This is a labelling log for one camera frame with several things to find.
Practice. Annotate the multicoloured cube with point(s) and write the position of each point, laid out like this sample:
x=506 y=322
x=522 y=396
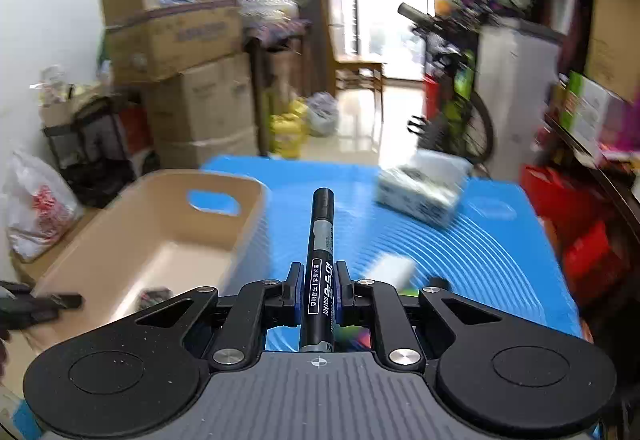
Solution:
x=352 y=339

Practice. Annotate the beige plastic storage bin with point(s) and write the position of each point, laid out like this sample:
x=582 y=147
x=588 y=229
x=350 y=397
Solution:
x=100 y=245

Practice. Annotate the yellow bags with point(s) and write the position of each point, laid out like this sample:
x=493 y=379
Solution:
x=287 y=129

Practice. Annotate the wooden chair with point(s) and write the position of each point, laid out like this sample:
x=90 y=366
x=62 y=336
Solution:
x=357 y=67

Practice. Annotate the large plain cardboard box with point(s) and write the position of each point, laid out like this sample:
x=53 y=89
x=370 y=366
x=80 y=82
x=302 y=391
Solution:
x=205 y=99

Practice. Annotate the white red-print plastic bag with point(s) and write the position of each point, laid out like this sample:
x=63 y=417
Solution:
x=42 y=210

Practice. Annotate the red bucket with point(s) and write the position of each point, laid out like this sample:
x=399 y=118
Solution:
x=431 y=92

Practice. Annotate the tall flat cardboard box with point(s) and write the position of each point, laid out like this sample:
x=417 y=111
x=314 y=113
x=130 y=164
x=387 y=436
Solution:
x=612 y=34

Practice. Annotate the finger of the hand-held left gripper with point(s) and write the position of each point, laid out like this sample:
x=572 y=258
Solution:
x=35 y=307

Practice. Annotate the black marker pen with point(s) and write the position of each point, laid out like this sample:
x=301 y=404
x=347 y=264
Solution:
x=320 y=265

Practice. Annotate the dark wooden side table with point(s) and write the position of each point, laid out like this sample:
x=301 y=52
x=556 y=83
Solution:
x=280 y=69

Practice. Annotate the white charger plug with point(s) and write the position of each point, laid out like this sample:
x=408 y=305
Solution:
x=395 y=271

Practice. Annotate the red shopping bag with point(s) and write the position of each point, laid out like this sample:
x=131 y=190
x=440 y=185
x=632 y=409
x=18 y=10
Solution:
x=560 y=210

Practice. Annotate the glass balcony door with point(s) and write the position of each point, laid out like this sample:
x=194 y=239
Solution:
x=380 y=9

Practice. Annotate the dark wooden shelf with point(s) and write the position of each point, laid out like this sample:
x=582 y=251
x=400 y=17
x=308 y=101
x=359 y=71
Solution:
x=615 y=180

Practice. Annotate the open printed cardboard box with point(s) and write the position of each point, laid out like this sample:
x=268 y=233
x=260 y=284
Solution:
x=175 y=39

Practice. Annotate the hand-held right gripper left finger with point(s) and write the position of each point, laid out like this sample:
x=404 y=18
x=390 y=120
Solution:
x=296 y=292

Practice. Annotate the black bicycle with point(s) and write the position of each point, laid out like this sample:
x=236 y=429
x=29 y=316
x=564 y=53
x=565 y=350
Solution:
x=452 y=114

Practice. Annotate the pink packaging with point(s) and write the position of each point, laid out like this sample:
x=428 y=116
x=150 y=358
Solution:
x=627 y=129

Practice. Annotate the dark patterned object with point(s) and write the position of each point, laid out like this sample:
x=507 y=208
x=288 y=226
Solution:
x=154 y=297

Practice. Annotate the white purple plastic bag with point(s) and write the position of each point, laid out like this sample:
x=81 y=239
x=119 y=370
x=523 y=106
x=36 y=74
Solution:
x=322 y=114

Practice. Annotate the black folding cart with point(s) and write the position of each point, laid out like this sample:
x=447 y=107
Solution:
x=95 y=149

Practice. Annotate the low cardboard box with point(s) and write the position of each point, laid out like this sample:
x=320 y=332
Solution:
x=210 y=149

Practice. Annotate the patterned white tissue box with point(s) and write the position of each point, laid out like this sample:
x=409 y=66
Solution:
x=425 y=192

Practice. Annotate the white cabinet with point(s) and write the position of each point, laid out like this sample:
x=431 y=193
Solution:
x=515 y=89

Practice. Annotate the green and white box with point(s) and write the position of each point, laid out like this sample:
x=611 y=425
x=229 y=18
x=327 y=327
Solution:
x=590 y=107

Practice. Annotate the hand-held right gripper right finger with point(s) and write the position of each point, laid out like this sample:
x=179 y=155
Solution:
x=342 y=292

